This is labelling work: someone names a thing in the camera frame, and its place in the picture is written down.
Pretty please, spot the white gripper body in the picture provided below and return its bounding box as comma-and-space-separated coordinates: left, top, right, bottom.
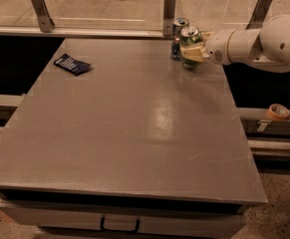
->
205, 30, 233, 65

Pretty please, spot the green soda can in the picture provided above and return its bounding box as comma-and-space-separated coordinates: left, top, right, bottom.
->
179, 27, 202, 71

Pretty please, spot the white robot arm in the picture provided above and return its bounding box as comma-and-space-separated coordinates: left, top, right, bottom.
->
180, 15, 290, 73

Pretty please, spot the redbull can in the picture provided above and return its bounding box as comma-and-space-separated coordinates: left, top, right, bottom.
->
170, 17, 189, 61

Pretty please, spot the orange tape roll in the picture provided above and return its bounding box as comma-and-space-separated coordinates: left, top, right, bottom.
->
267, 104, 290, 120

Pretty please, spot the dark blue snack packet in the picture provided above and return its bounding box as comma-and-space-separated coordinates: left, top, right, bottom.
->
54, 54, 91, 76

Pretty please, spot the white drawer front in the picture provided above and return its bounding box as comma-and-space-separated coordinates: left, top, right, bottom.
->
0, 199, 245, 239

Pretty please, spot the middle metal bracket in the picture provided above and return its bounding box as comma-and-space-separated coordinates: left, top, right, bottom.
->
162, 0, 176, 37

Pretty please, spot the metal bracket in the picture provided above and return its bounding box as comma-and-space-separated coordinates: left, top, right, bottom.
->
31, 0, 55, 33
162, 0, 176, 37
246, 0, 273, 29

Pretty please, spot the right metal bracket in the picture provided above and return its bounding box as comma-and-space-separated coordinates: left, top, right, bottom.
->
246, 0, 273, 29

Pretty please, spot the left metal bracket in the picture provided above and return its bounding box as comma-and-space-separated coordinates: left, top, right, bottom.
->
31, 0, 55, 33

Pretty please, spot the black drawer handle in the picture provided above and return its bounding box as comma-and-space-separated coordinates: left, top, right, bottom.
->
100, 216, 141, 233

